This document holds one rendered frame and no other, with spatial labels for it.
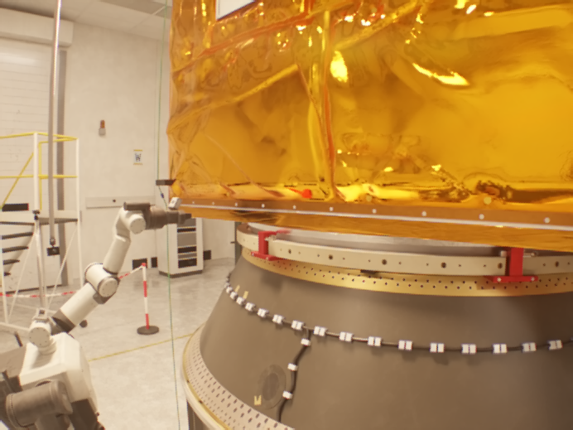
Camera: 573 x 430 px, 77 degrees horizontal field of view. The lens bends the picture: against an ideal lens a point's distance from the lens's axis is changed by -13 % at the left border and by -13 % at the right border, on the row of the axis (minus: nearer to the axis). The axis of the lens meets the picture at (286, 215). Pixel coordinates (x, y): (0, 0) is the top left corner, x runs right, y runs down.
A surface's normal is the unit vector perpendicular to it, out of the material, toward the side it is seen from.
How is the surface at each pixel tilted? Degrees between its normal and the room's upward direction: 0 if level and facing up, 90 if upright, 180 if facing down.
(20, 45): 90
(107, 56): 90
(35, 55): 90
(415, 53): 74
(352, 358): 62
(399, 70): 98
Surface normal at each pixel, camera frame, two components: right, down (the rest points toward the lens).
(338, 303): -0.52, -0.42
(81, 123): 0.73, 0.04
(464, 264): -0.23, 0.07
